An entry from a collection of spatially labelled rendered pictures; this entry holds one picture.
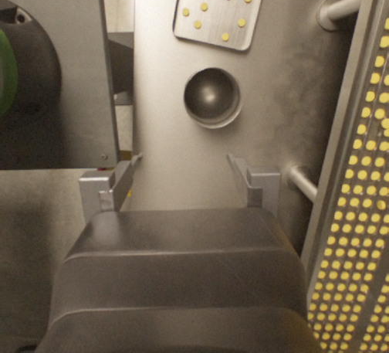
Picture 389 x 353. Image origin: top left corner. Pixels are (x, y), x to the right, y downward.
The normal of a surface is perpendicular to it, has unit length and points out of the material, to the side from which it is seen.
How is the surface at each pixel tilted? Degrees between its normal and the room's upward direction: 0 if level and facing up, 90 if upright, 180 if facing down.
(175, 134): 0
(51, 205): 0
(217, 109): 0
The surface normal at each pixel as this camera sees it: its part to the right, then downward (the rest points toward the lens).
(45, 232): 0.03, 0.30
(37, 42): 0.87, -0.16
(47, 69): 0.89, 0.21
